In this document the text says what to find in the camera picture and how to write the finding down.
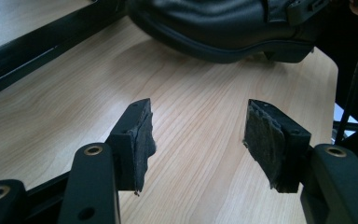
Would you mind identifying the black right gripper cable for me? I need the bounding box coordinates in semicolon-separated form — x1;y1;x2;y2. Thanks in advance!
335;22;358;146

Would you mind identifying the black leather shoe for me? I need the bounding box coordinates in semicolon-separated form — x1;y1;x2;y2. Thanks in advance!
126;0;318;64

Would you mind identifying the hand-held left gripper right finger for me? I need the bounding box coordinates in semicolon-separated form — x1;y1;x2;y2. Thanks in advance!
242;98;312;194

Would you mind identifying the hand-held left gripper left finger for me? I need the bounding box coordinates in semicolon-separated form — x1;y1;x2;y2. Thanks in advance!
105;98;158;196

